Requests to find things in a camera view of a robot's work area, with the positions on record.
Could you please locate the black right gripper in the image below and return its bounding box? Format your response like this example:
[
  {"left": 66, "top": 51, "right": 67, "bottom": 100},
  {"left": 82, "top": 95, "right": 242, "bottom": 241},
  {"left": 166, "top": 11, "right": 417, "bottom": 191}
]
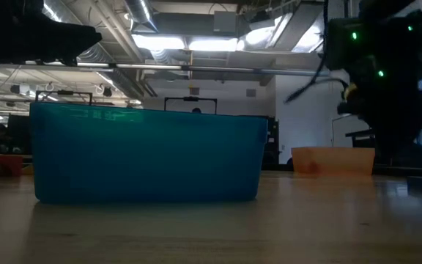
[{"left": 358, "top": 78, "right": 422, "bottom": 148}]

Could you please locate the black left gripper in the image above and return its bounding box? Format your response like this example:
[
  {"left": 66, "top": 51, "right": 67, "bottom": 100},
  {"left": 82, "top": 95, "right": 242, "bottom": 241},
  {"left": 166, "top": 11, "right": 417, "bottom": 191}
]
[{"left": 0, "top": 0, "right": 103, "bottom": 68}]

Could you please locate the teal plastic bin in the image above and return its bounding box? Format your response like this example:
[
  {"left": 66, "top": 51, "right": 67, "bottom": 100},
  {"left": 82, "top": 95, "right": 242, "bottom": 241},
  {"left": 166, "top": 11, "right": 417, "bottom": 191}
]
[{"left": 29, "top": 101, "right": 270, "bottom": 205}]

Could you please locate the black office table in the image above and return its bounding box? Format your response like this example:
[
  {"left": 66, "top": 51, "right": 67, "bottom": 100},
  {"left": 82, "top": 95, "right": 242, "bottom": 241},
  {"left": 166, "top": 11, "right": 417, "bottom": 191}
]
[{"left": 344, "top": 128, "right": 377, "bottom": 148}]

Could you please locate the orange plastic bin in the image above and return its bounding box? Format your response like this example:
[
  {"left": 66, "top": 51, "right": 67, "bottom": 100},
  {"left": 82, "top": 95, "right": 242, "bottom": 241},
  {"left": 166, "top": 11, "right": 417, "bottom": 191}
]
[{"left": 290, "top": 146, "right": 377, "bottom": 176}]

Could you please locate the bright ceiling light panel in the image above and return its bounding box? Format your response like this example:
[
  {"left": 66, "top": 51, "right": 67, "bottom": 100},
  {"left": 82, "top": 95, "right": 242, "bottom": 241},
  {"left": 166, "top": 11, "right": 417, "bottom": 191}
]
[
  {"left": 188, "top": 36, "right": 242, "bottom": 53},
  {"left": 131, "top": 34, "right": 186, "bottom": 51}
]

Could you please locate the black monitor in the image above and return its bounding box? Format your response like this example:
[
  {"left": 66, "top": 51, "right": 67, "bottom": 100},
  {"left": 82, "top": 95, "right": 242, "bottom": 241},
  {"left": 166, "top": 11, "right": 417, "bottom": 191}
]
[{"left": 7, "top": 114, "right": 32, "bottom": 155}]

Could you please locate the black cabinet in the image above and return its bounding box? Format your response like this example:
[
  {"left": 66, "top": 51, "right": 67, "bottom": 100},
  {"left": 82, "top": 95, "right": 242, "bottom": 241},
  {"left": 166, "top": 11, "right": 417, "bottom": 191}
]
[{"left": 261, "top": 116, "right": 281, "bottom": 172}]

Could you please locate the grey horizontal pipe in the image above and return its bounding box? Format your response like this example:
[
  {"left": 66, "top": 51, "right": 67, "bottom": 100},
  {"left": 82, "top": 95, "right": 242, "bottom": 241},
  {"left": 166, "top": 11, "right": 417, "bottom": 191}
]
[{"left": 75, "top": 61, "right": 331, "bottom": 77}]

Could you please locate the grey ceiling box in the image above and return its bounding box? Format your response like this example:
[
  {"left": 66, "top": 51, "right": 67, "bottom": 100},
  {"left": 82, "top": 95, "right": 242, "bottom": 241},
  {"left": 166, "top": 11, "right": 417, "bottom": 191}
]
[{"left": 212, "top": 10, "right": 238, "bottom": 34}]

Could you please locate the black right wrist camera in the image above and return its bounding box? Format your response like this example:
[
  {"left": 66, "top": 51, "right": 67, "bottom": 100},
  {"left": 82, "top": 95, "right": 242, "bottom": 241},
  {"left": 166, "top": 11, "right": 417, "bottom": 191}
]
[{"left": 337, "top": 99, "right": 361, "bottom": 115}]

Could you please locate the yellow cable label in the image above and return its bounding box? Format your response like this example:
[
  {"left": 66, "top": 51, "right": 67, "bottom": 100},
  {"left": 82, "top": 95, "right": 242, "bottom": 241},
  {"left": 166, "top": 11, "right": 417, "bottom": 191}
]
[{"left": 344, "top": 83, "right": 358, "bottom": 100}]

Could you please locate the silver air duct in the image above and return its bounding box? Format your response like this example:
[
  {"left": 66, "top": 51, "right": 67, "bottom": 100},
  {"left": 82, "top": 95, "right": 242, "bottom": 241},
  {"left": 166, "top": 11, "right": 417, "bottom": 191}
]
[{"left": 124, "top": 0, "right": 160, "bottom": 33}]

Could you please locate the black camera cable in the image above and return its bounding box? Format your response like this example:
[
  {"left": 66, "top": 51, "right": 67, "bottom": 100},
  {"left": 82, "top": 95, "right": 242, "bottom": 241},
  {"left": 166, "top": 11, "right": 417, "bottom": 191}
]
[{"left": 285, "top": 0, "right": 348, "bottom": 104}]

